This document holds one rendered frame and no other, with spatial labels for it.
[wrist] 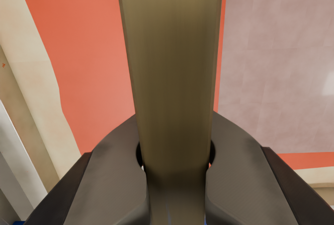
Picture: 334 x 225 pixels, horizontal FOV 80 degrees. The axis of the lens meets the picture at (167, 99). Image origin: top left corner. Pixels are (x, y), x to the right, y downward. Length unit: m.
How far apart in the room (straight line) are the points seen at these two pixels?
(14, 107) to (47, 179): 0.13
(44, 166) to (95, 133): 0.10
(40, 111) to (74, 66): 0.09
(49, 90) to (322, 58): 0.36
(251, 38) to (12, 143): 0.34
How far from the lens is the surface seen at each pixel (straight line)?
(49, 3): 0.28
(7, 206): 0.45
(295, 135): 0.37
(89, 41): 0.27
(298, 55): 0.30
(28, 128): 0.35
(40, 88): 0.32
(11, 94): 0.33
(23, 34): 0.31
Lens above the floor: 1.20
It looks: 62 degrees down
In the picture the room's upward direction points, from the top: 178 degrees counter-clockwise
